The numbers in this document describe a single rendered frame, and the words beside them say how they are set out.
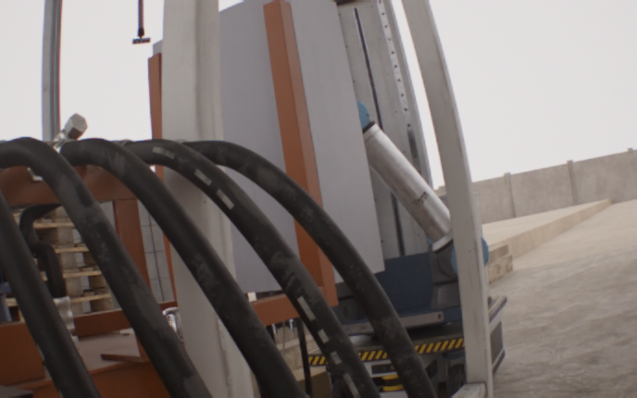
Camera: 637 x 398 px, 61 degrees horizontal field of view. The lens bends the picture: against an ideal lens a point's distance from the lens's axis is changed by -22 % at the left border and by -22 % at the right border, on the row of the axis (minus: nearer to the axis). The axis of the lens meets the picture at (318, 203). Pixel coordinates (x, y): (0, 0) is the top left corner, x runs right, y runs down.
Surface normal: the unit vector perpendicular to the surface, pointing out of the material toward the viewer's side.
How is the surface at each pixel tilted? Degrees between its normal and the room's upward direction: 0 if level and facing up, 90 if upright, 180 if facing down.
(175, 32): 89
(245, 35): 90
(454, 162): 99
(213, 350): 89
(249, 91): 90
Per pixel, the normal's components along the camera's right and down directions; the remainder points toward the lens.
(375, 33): -0.40, 0.00
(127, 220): 0.84, -0.17
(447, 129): -0.49, 0.19
